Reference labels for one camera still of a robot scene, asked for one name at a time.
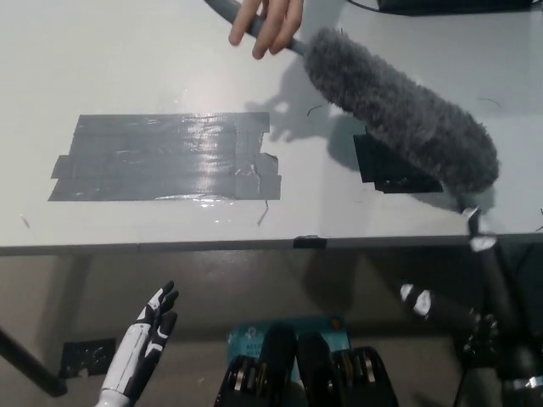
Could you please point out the black metal table leg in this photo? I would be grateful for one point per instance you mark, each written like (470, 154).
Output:
(29, 364)

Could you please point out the grey duct tape patch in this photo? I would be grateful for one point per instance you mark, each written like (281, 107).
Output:
(169, 157)

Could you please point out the black tape patch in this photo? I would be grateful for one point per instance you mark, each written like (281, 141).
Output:
(382, 169)

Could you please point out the person's bare hand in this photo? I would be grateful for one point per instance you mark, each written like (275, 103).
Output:
(275, 21)

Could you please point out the small black tape strip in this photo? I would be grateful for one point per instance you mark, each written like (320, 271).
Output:
(310, 242)

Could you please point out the black floor tape square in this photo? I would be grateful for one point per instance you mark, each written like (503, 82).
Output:
(85, 356)

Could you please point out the black device on desk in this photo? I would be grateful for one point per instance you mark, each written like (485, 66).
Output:
(462, 6)

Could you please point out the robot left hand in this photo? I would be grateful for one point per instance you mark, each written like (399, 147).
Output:
(136, 347)

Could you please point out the grey fluffy duster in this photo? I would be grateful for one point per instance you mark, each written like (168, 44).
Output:
(394, 110)

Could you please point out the black robot body blocks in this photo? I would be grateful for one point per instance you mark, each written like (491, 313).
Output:
(309, 373)

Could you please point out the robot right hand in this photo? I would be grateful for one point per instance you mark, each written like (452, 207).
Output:
(505, 339)

